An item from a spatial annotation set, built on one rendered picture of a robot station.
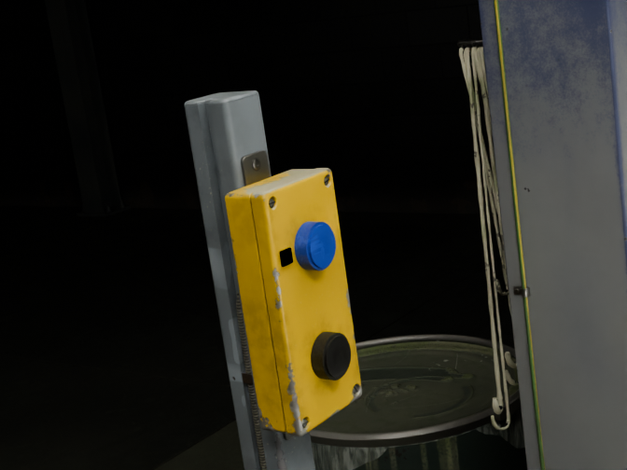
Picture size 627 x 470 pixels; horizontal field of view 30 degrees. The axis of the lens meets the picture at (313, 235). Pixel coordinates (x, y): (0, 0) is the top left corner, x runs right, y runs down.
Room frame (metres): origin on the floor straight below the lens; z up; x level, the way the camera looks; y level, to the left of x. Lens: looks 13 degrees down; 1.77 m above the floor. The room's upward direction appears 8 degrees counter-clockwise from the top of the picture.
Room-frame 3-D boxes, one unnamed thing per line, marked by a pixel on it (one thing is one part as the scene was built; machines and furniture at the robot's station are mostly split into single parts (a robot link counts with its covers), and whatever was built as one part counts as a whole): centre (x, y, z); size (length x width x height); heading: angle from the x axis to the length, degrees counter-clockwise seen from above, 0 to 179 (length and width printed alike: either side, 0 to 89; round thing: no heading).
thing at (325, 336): (1.17, 0.00, 1.36); 0.05 x 0.02 x 0.05; 142
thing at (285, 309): (1.19, 0.03, 1.42); 0.12 x 0.06 x 0.26; 142
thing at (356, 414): (2.33, -0.13, 0.86); 0.54 x 0.54 x 0.01
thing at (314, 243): (1.17, 0.00, 1.48); 0.05 x 0.02 x 0.05; 142
